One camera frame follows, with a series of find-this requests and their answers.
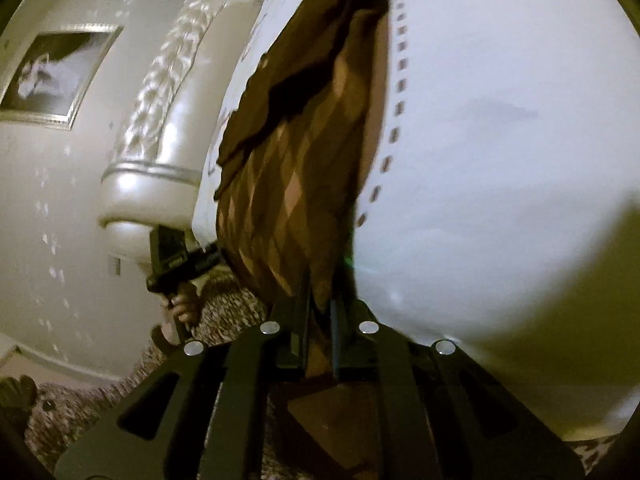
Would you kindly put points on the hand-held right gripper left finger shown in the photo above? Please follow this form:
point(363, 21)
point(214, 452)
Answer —
point(295, 340)

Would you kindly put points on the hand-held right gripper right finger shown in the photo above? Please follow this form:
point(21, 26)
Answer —
point(342, 340)

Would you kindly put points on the brown plaid garment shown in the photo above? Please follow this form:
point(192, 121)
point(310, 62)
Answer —
point(300, 160)

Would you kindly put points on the person's left hand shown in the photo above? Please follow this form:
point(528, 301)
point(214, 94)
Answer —
point(184, 305)

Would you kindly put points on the cream tufted leather headboard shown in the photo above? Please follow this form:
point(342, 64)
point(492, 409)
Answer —
point(150, 185)

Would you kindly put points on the brown floral patterned rug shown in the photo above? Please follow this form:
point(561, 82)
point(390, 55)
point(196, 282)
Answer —
point(75, 400)

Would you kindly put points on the dark shoe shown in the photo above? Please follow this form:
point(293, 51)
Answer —
point(15, 400)

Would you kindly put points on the white patterned bed sheet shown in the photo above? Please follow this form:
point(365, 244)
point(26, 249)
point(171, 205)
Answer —
point(500, 160)

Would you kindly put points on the wall socket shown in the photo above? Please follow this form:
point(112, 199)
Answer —
point(115, 265)

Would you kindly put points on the silver framed wall picture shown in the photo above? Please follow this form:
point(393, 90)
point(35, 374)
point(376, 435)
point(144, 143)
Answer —
point(50, 75)

